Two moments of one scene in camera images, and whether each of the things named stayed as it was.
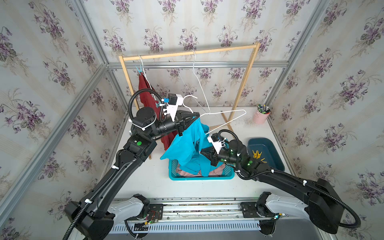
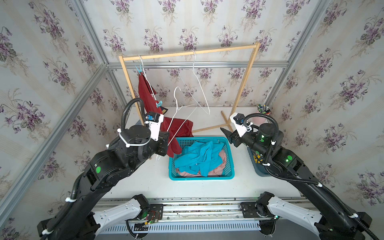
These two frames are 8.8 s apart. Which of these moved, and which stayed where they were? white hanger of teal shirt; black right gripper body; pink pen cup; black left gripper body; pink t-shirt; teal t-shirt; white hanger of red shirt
Moved: white hanger of teal shirt; black left gripper body; teal t-shirt; black right gripper body
Stayed: white hanger of red shirt; pink t-shirt; pink pen cup
